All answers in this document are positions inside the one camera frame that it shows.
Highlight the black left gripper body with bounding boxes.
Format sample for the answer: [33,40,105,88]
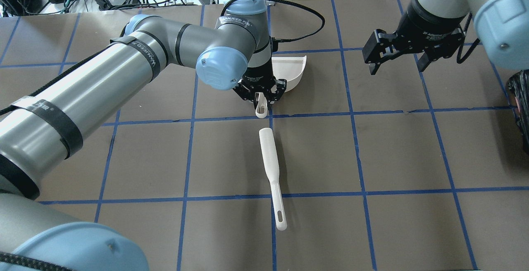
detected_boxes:
[233,68,287,109]

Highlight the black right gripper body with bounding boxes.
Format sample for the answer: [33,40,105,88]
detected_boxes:
[395,11,465,60]

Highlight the beige plastic dustpan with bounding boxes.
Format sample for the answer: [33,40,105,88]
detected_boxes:
[251,56,307,119]

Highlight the white hand brush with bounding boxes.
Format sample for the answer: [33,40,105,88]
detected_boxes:
[259,128,288,231]

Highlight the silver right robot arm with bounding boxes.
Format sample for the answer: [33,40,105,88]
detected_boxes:
[362,0,529,75]

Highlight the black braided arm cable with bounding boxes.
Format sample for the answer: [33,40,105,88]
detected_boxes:
[223,0,326,43]

